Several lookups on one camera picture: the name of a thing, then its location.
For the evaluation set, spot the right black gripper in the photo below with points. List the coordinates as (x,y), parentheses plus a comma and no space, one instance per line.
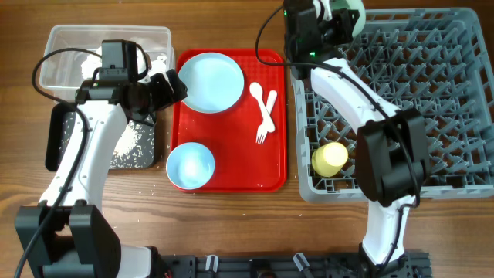
(343,26)

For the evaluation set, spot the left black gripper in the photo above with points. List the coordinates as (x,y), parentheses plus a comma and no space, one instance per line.
(164,96)

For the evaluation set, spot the rice and food scraps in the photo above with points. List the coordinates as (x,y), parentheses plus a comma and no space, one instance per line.
(135,148)

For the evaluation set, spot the yellow cup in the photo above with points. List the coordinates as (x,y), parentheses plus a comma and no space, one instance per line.
(329,159)

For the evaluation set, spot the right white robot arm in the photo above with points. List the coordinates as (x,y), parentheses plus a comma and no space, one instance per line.
(391,163)

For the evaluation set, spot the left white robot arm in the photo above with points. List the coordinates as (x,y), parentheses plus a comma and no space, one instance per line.
(66,234)

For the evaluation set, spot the black food waste tray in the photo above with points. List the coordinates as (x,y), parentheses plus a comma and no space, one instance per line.
(55,135)

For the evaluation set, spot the clear plastic waste bin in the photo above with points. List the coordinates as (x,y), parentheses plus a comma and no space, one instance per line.
(61,73)

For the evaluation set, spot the grey dishwasher rack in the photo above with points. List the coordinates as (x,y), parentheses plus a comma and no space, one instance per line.
(431,59)

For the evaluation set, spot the crumpled white tissue right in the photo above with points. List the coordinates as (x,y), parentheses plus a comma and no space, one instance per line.
(158,66)

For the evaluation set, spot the crumpled white tissue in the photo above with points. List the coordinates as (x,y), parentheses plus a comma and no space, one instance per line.
(158,66)
(91,63)

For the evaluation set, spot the crumpled white tissue left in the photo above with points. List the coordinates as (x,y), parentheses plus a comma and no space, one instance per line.
(91,63)

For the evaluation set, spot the light blue plate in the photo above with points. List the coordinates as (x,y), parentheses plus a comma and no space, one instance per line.
(215,82)

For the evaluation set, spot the light blue small bowl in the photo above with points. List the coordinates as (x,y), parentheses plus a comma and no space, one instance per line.
(190,166)

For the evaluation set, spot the white plastic spoon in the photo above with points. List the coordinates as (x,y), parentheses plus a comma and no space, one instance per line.
(256,91)

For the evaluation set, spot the red serving tray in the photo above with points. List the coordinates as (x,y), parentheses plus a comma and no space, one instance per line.
(241,165)

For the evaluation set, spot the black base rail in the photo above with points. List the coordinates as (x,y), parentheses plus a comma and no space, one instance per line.
(297,265)

